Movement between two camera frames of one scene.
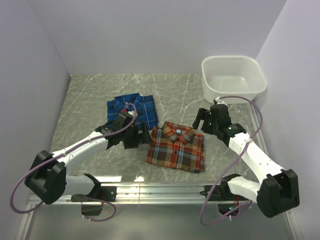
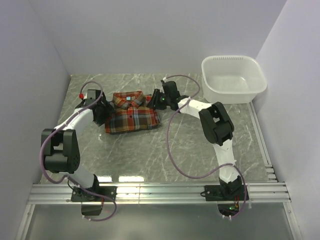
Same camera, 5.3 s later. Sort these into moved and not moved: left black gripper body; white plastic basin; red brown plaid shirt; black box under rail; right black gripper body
Moved: red brown plaid shirt; right black gripper body; left black gripper body
Not moved: white plastic basin; black box under rail
